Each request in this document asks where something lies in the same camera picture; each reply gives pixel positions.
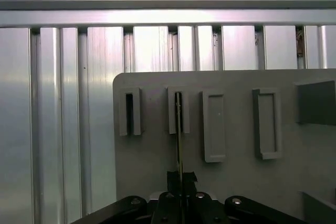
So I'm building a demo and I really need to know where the RAM stick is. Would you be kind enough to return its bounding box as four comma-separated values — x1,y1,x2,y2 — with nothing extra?
174,91,185,224

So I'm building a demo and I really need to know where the grey parts rack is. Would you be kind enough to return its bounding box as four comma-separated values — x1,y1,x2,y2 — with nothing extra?
112,68,336,224

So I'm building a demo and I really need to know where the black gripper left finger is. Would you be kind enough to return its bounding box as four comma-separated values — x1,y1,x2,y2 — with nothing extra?
69,170,182,224

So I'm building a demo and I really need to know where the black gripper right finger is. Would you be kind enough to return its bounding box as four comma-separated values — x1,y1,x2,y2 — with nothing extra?
183,171,305,224

